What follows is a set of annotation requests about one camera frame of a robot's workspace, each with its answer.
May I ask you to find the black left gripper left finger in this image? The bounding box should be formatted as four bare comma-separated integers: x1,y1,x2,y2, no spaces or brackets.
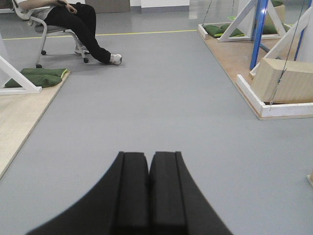
28,152,149,235

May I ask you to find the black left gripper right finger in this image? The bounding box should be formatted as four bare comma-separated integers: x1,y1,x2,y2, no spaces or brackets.
149,152,232,235

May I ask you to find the blue door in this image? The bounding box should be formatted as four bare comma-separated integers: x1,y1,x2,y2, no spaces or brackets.
250,0,271,70

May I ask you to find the light wooden platform left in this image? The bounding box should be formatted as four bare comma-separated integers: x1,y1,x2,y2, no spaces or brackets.
0,71,70,177

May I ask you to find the green sandbag left near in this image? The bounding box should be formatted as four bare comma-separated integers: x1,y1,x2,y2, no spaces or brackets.
4,68,68,89

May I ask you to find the green sandbag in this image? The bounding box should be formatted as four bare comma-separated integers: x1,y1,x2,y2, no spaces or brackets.
220,23,245,37
203,24,225,38
4,68,68,89

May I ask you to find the light wooden box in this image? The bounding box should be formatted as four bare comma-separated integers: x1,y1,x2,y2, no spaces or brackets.
251,58,313,104

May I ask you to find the brown wooden platform right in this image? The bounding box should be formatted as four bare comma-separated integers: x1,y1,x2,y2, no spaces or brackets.
197,29,313,120

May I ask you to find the white triangular brace left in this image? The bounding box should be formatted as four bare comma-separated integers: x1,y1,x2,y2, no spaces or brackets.
0,56,42,95

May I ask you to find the white triangular brace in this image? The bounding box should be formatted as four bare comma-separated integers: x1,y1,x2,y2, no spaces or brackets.
218,0,290,42
0,56,42,95

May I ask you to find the white triangular brace far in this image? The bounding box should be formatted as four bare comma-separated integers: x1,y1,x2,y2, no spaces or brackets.
218,0,290,42

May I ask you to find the green sandbag far left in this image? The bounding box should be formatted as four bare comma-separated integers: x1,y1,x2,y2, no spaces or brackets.
203,24,225,38

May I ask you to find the green sandbag far right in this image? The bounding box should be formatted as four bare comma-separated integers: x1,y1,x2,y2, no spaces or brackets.
220,23,245,37

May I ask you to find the white office chair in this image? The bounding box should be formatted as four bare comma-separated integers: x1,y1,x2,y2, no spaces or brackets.
12,0,89,68

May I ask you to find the seated person in black trousers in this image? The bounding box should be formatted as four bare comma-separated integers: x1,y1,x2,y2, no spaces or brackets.
17,0,122,65

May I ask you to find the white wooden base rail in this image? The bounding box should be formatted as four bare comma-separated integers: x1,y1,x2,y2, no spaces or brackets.
235,74,313,120

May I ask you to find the thin black cable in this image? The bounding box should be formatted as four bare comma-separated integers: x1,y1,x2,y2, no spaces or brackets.
268,0,306,113

